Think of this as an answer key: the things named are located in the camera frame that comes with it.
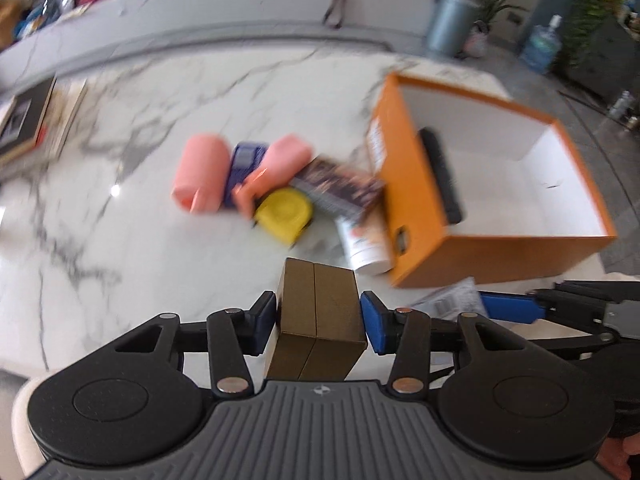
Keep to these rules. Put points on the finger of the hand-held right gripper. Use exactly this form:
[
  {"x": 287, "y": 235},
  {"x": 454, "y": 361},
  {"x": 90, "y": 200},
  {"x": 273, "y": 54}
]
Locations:
[
  {"x": 510, "y": 307},
  {"x": 570, "y": 341}
]

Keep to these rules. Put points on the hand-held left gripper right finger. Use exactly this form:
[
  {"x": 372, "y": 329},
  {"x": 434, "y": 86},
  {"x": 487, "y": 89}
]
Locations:
[{"x": 374, "y": 321}]

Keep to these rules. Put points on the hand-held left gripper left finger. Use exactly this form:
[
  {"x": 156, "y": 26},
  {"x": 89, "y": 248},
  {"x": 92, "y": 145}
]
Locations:
[{"x": 264, "y": 321}]

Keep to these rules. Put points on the brown cardboard box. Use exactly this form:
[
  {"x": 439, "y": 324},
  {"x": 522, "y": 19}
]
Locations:
[{"x": 320, "y": 310}]

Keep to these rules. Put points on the orange cardboard box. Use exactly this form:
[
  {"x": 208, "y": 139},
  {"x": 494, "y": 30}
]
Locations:
[{"x": 425, "y": 240}]

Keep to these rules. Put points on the yellow tape measure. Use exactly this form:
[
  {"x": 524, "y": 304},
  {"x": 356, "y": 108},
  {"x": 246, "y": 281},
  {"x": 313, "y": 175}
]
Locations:
[{"x": 282, "y": 215}]

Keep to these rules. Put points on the person's right hand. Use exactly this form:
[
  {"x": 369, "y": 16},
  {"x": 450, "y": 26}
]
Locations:
[{"x": 622, "y": 460}]

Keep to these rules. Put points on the white plastic packet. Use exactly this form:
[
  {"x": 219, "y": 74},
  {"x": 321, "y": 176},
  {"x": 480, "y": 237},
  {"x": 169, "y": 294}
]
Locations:
[{"x": 450, "y": 300}]

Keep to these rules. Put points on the white tube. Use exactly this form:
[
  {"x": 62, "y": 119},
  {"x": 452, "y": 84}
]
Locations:
[{"x": 365, "y": 245}]

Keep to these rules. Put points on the dark printed packet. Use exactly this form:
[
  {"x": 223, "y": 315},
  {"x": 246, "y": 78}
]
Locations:
[{"x": 335, "y": 185}]

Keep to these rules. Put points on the black remote control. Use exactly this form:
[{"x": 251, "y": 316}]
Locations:
[{"x": 442, "y": 180}]

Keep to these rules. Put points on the pink foam roll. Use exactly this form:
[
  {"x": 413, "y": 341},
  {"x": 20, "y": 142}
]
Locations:
[{"x": 200, "y": 170}]

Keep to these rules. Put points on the grey cabinet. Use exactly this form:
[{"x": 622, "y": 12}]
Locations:
[{"x": 612, "y": 55}]

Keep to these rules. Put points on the blue water jug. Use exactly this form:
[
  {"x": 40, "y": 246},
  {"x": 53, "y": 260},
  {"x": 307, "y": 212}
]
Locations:
[{"x": 541, "y": 45}]

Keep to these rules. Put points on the pink white plant pot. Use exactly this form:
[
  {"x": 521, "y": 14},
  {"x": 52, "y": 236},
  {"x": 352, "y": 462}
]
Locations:
[{"x": 475, "y": 40}]

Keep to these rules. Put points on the grey trash can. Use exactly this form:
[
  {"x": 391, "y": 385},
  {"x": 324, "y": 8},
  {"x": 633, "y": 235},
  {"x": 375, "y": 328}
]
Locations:
[{"x": 452, "y": 22}]

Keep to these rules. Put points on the bushy green plant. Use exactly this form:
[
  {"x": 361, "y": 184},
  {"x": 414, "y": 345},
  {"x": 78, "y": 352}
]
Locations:
[{"x": 592, "y": 10}]

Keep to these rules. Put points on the black book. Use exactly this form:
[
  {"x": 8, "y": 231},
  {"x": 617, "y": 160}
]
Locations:
[{"x": 22, "y": 117}]

